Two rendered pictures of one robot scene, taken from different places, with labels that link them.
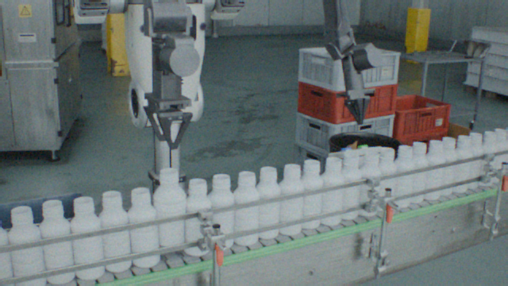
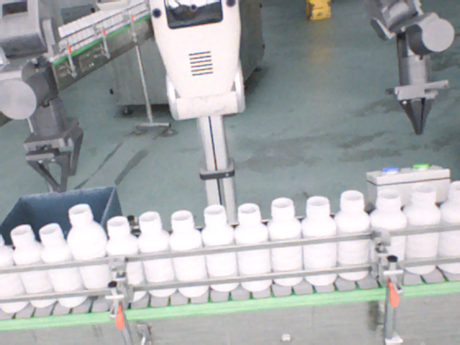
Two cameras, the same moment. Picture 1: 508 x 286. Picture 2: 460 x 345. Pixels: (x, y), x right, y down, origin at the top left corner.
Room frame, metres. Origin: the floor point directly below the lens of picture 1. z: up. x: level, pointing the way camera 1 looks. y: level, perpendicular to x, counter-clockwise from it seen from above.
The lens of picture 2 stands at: (0.53, -0.43, 1.61)
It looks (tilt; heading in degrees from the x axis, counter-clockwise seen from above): 27 degrees down; 36
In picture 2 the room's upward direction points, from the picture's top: 10 degrees counter-clockwise
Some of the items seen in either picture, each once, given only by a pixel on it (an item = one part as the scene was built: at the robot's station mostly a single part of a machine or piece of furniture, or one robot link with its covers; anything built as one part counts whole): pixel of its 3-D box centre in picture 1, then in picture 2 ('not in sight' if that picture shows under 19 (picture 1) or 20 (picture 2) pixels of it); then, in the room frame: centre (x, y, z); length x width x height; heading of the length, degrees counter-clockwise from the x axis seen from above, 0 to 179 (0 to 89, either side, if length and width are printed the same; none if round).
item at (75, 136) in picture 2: (164, 120); (62, 154); (1.04, 0.18, 1.30); 0.07 x 0.07 x 0.09; 29
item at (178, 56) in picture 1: (175, 40); (25, 66); (0.99, 0.15, 1.47); 0.12 x 0.09 x 0.12; 29
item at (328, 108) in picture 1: (348, 97); not in sight; (3.72, -0.64, 0.78); 0.61 x 0.41 x 0.22; 126
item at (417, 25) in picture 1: (417, 35); not in sight; (10.92, -3.21, 0.55); 0.40 x 0.40 x 1.10; 29
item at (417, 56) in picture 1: (437, 86); not in sight; (5.78, -2.00, 0.49); 1.05 x 0.55 x 0.99; 119
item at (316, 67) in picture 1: (349, 66); not in sight; (3.71, -0.63, 1.00); 0.61 x 0.41 x 0.22; 126
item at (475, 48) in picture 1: (475, 53); not in sight; (5.99, -2.47, 0.85); 0.36 x 0.12 x 0.27; 29
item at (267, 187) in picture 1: (267, 202); (219, 248); (1.15, -0.03, 1.08); 0.06 x 0.06 x 0.17
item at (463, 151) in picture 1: (460, 164); not in sight; (1.46, -0.61, 1.08); 0.06 x 0.06 x 0.17
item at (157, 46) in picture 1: (167, 55); (37, 82); (1.02, 0.17, 1.44); 0.07 x 0.06 x 0.07; 29
